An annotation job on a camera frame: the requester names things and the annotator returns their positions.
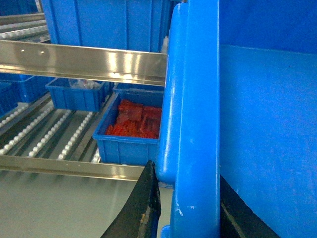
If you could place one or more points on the steel shelf rail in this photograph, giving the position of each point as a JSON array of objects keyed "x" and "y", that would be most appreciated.
[
  {"x": 70, "y": 168},
  {"x": 89, "y": 63}
]

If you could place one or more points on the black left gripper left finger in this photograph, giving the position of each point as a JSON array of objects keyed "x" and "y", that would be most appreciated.
[{"x": 139, "y": 217}]

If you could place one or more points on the steel shelf front rail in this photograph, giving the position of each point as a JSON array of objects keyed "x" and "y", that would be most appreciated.
[{"x": 89, "y": 63}]

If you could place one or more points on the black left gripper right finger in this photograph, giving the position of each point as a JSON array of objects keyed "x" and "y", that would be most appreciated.
[{"x": 237, "y": 220}]

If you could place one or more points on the large blue crate on shelf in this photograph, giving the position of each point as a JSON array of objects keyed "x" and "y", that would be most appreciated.
[{"x": 138, "y": 25}]

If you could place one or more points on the white roller track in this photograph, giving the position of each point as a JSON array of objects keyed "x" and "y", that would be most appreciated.
[
  {"x": 43, "y": 142},
  {"x": 73, "y": 140},
  {"x": 25, "y": 131}
]

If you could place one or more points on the large blue plastic crate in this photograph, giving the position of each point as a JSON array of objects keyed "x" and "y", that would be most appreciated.
[{"x": 240, "y": 103}]

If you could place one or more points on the steel lower shelf rail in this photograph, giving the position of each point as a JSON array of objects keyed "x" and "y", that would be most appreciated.
[{"x": 70, "y": 168}]

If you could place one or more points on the red plastic parts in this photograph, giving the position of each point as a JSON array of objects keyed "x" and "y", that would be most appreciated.
[{"x": 136, "y": 120}]

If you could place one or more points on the small blue bin with bags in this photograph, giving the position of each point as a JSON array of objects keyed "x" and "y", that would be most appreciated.
[{"x": 65, "y": 96}]

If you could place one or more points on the blue bin with red parts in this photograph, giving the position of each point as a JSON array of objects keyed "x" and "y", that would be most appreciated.
[{"x": 122, "y": 149}]

